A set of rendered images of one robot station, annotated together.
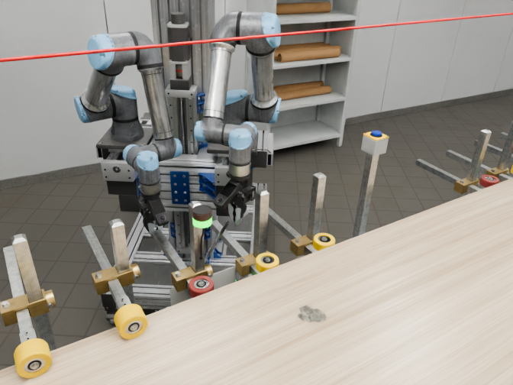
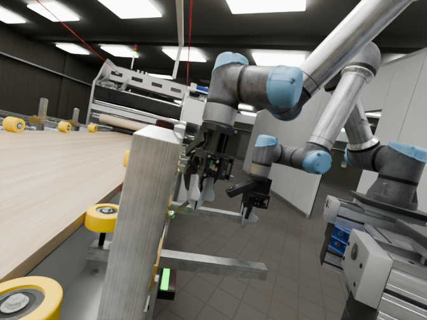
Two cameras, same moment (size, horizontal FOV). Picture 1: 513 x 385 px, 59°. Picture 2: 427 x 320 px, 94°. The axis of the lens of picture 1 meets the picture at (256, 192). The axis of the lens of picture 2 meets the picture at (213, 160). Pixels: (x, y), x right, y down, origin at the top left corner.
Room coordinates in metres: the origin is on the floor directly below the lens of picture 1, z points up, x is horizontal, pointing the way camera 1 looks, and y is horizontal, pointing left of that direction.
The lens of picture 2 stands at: (1.59, -0.37, 1.12)
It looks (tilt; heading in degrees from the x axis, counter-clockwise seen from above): 6 degrees down; 113
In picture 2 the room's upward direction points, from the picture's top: 14 degrees clockwise
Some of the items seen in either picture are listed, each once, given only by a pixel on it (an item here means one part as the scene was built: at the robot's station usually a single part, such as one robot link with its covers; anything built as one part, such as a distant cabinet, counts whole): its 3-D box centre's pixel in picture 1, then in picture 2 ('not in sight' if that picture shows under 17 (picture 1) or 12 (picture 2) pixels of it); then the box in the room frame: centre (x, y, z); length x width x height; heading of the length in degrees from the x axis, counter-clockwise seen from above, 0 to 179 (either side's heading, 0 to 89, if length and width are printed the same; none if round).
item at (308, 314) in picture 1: (311, 312); not in sight; (0.98, -0.18, 0.91); 0.09 x 0.07 x 0.02; 67
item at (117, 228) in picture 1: (125, 284); not in sight; (1.08, 0.40, 0.91); 0.04 x 0.04 x 0.48; 32
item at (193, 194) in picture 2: (243, 214); (195, 193); (1.39, 0.05, 0.98); 0.06 x 0.03 x 0.09; 142
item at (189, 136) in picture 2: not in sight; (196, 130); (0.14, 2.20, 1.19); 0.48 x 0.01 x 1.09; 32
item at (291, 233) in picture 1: (291, 234); not in sight; (1.53, -0.15, 0.80); 0.44 x 0.03 x 0.04; 32
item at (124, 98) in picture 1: (121, 101); (401, 160); (1.93, 0.61, 1.20); 0.13 x 0.12 x 0.14; 129
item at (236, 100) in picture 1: (235, 105); not in sight; (1.93, 0.11, 1.20); 0.13 x 0.12 x 0.14; 81
